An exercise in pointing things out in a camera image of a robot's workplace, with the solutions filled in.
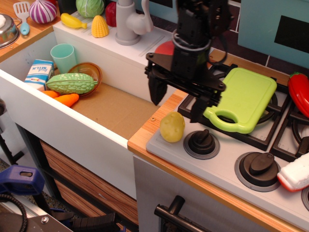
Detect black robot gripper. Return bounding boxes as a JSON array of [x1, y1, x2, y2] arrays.
[[145, 32, 226, 123]]

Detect yellow toy potato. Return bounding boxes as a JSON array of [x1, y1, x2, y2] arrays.
[[159, 112, 185, 143]]

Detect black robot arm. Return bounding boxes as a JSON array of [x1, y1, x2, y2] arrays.
[[145, 0, 233, 123]]

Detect red plastic plate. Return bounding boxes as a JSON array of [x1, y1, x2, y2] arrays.
[[154, 40, 213, 71]]

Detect small black stove knob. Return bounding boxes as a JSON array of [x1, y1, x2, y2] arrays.
[[183, 129, 220, 160]]

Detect grey stove top panel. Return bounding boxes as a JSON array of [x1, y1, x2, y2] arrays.
[[146, 61, 309, 232]]

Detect green plastic cutting board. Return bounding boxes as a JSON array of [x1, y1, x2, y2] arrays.
[[203, 68, 277, 134]]

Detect grey toy faucet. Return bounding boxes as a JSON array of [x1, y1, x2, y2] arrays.
[[115, 0, 154, 46]]

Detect black left burner grate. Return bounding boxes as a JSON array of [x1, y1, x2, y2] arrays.
[[177, 61, 292, 152]]

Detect black burner grate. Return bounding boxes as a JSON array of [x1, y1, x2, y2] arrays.
[[270, 102, 309, 162], [177, 61, 292, 152]]

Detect orange translucent bowl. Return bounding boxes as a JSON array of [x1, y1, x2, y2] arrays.
[[69, 62, 102, 97]]

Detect yellow toy corn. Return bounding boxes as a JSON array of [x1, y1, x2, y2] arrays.
[[91, 15, 109, 38]]

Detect red toy bell pepper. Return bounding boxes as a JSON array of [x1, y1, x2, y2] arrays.
[[105, 1, 116, 27]]

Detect large black stove knob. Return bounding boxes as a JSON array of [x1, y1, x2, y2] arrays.
[[234, 152, 281, 192]]

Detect orange toy carrot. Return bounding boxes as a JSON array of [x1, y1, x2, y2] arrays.
[[55, 93, 79, 107], [42, 90, 60, 99]]

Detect green toy bitter gourd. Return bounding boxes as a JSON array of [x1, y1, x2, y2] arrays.
[[46, 73, 98, 95]]

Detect black right burner grate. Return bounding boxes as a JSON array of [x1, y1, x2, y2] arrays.
[[270, 102, 309, 162]]

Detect red toy chili pepper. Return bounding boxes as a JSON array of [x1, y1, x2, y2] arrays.
[[288, 72, 309, 117]]

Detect teal plastic cup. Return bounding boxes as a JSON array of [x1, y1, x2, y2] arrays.
[[50, 43, 77, 73]]

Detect green toy cabbage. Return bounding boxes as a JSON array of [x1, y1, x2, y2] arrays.
[[76, 0, 105, 18]]

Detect yellow toy banana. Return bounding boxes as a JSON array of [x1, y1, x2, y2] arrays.
[[60, 13, 87, 29]]

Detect toy milk carton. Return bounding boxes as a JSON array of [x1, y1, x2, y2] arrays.
[[24, 59, 54, 91]]

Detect white red toy bottle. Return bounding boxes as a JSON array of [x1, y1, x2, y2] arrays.
[[277, 153, 309, 192]]

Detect purple striped toy onion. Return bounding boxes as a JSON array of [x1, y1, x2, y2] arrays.
[[29, 0, 57, 24]]

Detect white blue toy spatula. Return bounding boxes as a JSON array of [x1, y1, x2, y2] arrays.
[[13, 1, 30, 36]]

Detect metal pot with lid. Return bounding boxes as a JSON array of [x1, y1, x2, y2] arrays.
[[0, 14, 22, 49]]

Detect blue clamp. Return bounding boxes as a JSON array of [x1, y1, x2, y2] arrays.
[[0, 165, 45, 195]]

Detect black oven door handle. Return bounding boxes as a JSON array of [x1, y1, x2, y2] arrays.
[[154, 195, 209, 232]]

